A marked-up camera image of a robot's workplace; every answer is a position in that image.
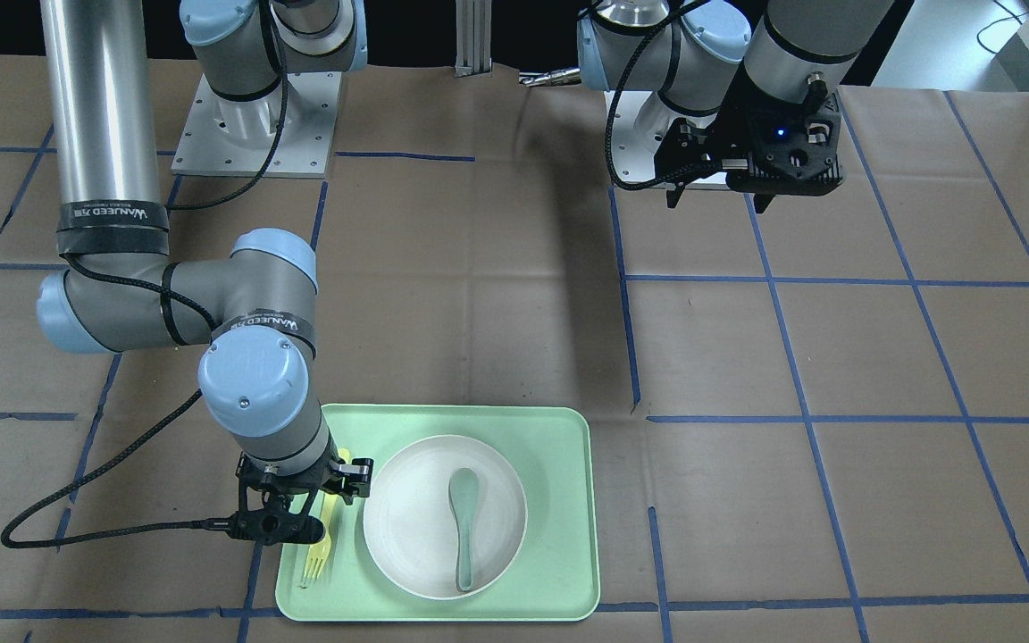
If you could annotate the yellow plastic fork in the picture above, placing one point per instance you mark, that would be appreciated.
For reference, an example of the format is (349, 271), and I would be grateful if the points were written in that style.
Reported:
(326, 508)

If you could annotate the white round plate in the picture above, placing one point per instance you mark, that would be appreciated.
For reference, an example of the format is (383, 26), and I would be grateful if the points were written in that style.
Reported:
(409, 527)

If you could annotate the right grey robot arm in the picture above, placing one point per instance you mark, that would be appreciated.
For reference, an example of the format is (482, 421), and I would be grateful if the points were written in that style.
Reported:
(254, 311)

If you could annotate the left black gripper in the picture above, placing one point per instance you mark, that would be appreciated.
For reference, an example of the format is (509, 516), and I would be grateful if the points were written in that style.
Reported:
(732, 130)

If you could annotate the teal plastic spoon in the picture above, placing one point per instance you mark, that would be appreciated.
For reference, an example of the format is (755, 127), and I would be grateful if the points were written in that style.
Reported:
(463, 495)

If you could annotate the aluminium frame post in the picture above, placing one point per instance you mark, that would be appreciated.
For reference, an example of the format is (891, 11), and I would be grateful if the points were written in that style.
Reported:
(473, 38)

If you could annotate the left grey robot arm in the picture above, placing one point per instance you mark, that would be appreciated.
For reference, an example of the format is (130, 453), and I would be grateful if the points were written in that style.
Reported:
(698, 91)

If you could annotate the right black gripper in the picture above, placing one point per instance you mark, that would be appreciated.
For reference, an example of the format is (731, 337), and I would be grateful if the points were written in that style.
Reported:
(352, 475)

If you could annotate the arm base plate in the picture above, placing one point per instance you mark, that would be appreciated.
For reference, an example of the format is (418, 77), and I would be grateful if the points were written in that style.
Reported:
(232, 139)
(640, 122)

